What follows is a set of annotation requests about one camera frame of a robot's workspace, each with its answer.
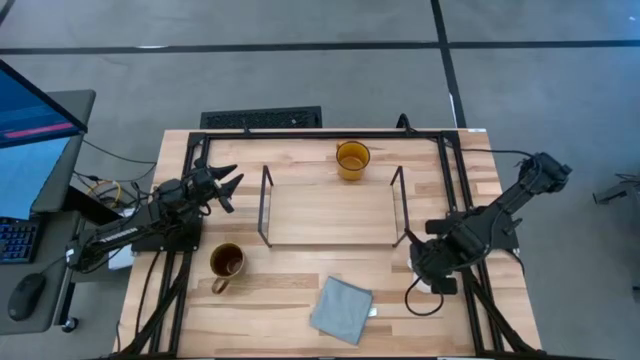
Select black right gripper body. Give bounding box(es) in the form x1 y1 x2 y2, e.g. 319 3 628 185
409 227 469 296

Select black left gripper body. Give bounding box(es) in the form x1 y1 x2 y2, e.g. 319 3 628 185
186 158 225 207

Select green brown glazed mug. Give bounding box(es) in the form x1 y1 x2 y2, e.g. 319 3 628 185
209 242 247 296

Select yellow mug with dark rim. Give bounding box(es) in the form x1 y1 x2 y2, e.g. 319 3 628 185
335 140 372 182

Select white cup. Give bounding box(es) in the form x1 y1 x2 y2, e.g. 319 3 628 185
408 254 434 295

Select black keyboard on floor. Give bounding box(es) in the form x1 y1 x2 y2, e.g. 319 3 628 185
199 105 324 130

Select grey cloth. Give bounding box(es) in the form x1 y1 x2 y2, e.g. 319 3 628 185
309 275 376 347

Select white box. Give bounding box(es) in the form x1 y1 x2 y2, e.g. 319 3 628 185
106 243 136 272

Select computer monitor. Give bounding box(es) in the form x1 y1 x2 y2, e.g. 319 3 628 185
0 59 89 221

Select black backlit keyboard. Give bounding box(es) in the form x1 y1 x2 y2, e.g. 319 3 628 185
0 215 42 265

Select grey desk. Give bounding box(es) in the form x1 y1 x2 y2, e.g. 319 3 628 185
0 89 97 336

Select black computer mouse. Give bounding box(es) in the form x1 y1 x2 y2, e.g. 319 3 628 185
7 272 47 322

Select black looped cable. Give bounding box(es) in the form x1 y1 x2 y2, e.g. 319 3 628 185
403 275 446 318

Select yellow cable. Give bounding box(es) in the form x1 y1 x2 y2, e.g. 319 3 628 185
86 179 123 209

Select thin black cable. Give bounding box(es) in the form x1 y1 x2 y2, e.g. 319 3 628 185
81 138 158 166
458 146 535 160

